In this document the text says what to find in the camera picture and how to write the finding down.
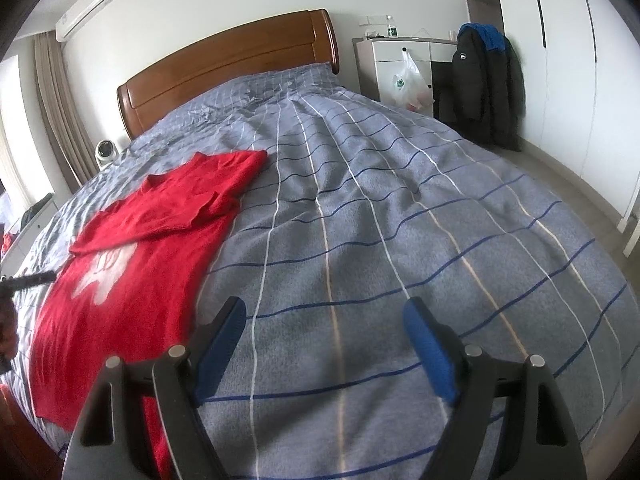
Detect red rabbit sweater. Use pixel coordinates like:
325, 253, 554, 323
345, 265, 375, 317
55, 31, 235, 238
28, 149, 269, 480

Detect dark clothes on bench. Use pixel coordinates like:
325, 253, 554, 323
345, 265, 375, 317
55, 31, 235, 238
20, 193, 54, 230

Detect person's left hand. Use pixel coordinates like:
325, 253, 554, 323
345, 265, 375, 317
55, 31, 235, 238
0, 296, 20, 361

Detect white window bench drawers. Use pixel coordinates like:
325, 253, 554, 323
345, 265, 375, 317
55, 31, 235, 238
1, 196, 58, 276

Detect small white fan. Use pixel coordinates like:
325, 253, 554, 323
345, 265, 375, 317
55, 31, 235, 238
94, 139, 119, 169

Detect brown curtain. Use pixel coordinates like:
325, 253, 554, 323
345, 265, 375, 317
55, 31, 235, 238
32, 32, 99, 194

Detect grey plaid bed cover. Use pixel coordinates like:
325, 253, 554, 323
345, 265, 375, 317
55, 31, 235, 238
6, 64, 639, 479

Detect white air conditioner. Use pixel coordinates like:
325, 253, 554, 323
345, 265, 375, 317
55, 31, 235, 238
54, 0, 113, 44

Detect brown wooden headboard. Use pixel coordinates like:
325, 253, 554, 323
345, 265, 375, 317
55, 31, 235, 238
117, 9, 340, 140

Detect black and blue jacket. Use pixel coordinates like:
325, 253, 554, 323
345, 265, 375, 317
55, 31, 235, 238
434, 23, 525, 152

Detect white plastic bag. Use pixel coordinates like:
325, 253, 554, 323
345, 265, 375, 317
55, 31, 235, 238
393, 48, 434, 113

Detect white bedside desk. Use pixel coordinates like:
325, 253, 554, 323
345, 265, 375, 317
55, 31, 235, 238
352, 37, 457, 119

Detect white wardrobe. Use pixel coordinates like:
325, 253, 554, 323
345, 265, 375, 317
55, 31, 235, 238
468, 0, 639, 219

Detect green bottle on desk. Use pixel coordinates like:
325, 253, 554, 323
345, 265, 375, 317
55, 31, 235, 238
386, 15, 398, 38

